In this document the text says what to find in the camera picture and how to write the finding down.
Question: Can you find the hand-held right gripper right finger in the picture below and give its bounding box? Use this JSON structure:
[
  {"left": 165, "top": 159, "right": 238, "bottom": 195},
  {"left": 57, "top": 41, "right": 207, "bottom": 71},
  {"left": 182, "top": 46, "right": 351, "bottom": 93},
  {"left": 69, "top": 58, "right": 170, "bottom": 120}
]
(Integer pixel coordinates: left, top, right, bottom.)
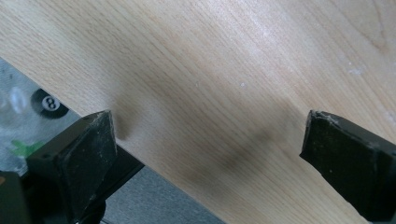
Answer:
[{"left": 299, "top": 109, "right": 396, "bottom": 222}]

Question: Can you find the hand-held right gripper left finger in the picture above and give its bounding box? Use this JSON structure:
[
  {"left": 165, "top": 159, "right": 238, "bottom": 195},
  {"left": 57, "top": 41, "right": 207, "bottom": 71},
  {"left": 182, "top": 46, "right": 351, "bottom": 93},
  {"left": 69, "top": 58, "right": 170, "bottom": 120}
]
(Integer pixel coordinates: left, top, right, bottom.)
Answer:
[{"left": 25, "top": 109, "right": 119, "bottom": 222}]

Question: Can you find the grey printed plastic sheet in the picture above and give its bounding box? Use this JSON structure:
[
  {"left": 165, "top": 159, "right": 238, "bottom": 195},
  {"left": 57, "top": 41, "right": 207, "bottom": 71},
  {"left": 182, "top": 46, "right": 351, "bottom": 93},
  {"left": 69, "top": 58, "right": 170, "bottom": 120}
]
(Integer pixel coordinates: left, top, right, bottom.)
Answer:
[{"left": 0, "top": 57, "right": 82, "bottom": 174}]

